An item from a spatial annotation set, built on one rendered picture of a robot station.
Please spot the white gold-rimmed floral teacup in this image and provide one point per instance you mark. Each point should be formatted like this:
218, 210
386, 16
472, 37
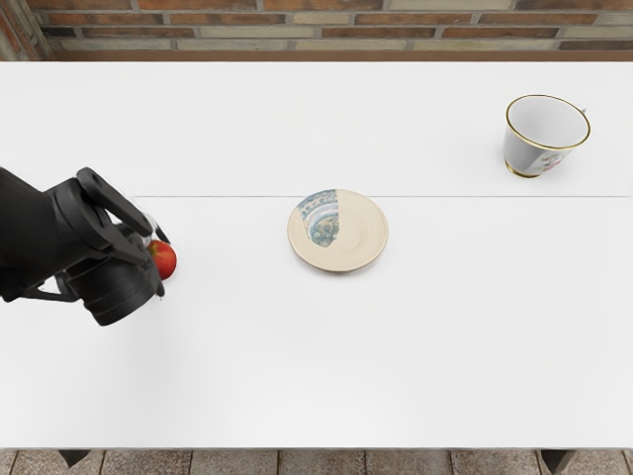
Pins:
531, 153

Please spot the red apple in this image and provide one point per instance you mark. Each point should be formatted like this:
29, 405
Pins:
165, 261

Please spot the cream plate with blue pattern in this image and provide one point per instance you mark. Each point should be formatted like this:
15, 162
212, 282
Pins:
356, 237

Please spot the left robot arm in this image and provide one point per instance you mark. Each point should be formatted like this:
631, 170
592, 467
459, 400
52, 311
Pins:
59, 237

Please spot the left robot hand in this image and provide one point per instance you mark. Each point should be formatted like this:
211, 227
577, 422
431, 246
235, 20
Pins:
154, 228

